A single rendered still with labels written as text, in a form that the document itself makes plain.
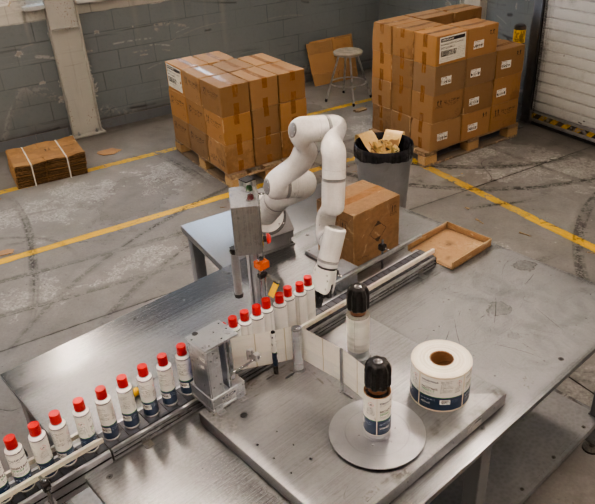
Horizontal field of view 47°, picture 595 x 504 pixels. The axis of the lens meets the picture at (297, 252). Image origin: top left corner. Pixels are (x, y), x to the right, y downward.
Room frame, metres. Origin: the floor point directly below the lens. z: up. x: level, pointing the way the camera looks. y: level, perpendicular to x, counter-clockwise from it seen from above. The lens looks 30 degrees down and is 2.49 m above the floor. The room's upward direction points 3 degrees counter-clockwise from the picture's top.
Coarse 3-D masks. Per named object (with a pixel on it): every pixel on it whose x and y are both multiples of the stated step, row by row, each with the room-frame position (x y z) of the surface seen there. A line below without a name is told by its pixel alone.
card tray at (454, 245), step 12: (444, 228) 2.97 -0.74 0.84; (456, 228) 2.94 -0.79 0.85; (420, 240) 2.85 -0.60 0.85; (432, 240) 2.87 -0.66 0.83; (444, 240) 2.86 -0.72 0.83; (456, 240) 2.85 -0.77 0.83; (468, 240) 2.85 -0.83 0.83; (480, 240) 2.83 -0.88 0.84; (444, 252) 2.75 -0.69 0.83; (456, 252) 2.74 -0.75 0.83; (468, 252) 2.67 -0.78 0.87; (444, 264) 2.64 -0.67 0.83; (456, 264) 2.61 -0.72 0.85
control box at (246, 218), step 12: (240, 192) 2.17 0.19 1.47; (252, 192) 2.16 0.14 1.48; (240, 204) 2.08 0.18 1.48; (252, 204) 2.07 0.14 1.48; (240, 216) 2.06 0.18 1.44; (252, 216) 2.06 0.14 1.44; (240, 228) 2.05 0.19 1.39; (252, 228) 2.06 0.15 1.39; (240, 240) 2.05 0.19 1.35; (252, 240) 2.06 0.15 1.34; (240, 252) 2.05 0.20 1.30; (252, 252) 2.06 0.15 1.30
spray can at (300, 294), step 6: (300, 282) 2.17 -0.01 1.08; (300, 288) 2.16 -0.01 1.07; (294, 294) 2.16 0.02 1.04; (300, 294) 2.15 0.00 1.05; (306, 294) 2.16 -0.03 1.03; (300, 300) 2.15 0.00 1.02; (306, 300) 2.16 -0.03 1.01; (300, 306) 2.15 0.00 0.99; (306, 306) 2.16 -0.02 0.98; (300, 312) 2.15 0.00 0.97; (306, 312) 2.16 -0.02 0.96; (300, 318) 2.15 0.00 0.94; (306, 318) 2.16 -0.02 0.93; (300, 324) 2.15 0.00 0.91
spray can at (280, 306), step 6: (276, 294) 2.10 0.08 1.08; (282, 294) 2.10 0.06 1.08; (276, 300) 2.09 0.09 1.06; (282, 300) 2.09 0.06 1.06; (276, 306) 2.09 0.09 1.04; (282, 306) 2.08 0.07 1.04; (276, 312) 2.08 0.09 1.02; (282, 312) 2.08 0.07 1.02; (276, 318) 2.09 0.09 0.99; (282, 318) 2.08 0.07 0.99; (276, 324) 2.09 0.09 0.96; (282, 324) 2.08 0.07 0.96
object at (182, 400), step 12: (420, 252) 2.68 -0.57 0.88; (396, 264) 2.59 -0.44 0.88; (396, 276) 2.49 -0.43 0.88; (336, 300) 2.34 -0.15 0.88; (336, 312) 2.25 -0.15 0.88; (180, 396) 1.81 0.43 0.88; (192, 396) 1.80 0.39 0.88; (168, 408) 1.75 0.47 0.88; (144, 420) 1.70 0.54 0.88; (156, 420) 1.70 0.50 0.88; (120, 432) 1.65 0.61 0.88; (132, 432) 1.65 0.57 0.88; (108, 444) 1.60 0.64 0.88
